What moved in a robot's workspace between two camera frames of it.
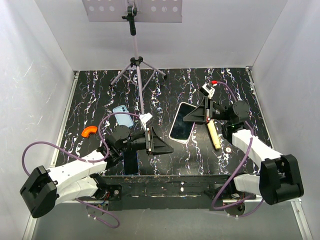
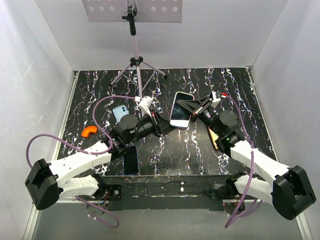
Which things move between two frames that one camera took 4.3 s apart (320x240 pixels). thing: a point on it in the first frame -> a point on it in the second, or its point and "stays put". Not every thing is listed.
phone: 181,130 -> 180,117
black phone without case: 130,162 stays put
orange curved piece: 88,130 stays put
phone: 123,119 stays put
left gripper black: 158,145 -> 161,126
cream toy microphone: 214,134 stays put
